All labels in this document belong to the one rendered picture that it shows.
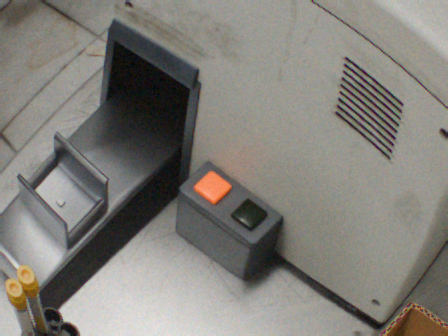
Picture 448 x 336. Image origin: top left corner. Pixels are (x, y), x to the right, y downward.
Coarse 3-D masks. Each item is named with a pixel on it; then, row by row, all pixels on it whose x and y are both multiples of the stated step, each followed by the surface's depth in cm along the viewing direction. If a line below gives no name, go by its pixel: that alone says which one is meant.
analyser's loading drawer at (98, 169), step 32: (128, 96) 81; (160, 96) 82; (96, 128) 80; (128, 128) 80; (160, 128) 80; (64, 160) 76; (96, 160) 78; (128, 160) 78; (160, 160) 79; (32, 192) 72; (64, 192) 77; (96, 192) 75; (128, 192) 77; (0, 224) 74; (32, 224) 75; (64, 224) 71; (96, 224) 75; (0, 256) 72; (32, 256) 73; (64, 256) 74
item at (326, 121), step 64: (128, 0) 72; (192, 0) 67; (256, 0) 63; (320, 0) 59; (384, 0) 55; (128, 64) 81; (192, 64) 72; (256, 64) 68; (320, 64) 63; (384, 64) 59; (192, 128) 76; (256, 128) 72; (320, 128) 68; (384, 128) 63; (192, 192) 76; (256, 192) 76; (320, 192) 72; (384, 192) 67; (256, 256) 77; (320, 256) 76; (384, 256) 71; (384, 320) 76
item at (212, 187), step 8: (208, 176) 77; (216, 176) 77; (200, 184) 76; (208, 184) 76; (216, 184) 76; (224, 184) 76; (200, 192) 76; (208, 192) 76; (216, 192) 76; (224, 192) 76; (216, 200) 76
